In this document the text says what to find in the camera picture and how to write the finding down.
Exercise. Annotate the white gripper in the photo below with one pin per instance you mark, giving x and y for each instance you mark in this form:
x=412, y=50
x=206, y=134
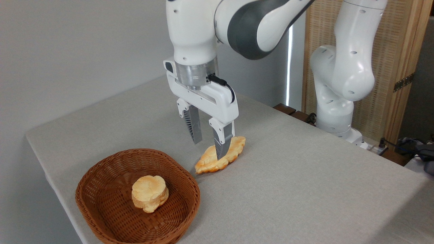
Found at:
x=217, y=103

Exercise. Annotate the long golden bread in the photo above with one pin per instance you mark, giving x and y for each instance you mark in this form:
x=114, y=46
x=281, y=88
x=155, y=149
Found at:
x=208, y=164

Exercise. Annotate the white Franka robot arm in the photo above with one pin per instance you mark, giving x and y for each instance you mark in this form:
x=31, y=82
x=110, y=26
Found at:
x=346, y=67

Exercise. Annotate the round stacked bread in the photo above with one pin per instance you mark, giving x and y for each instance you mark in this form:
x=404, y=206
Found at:
x=149, y=193

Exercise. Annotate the brown wicker basket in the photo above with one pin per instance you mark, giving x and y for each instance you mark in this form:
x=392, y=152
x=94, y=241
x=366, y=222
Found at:
x=112, y=217

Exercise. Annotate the dark brown wooden block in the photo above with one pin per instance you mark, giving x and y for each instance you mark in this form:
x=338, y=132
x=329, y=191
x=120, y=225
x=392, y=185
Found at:
x=284, y=109
x=300, y=116
x=395, y=157

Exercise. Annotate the wooden rattan folding screen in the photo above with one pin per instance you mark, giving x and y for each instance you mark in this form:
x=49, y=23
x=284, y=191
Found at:
x=390, y=51

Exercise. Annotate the metal screen hinge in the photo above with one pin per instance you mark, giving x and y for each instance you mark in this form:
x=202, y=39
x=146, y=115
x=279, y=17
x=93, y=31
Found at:
x=403, y=82

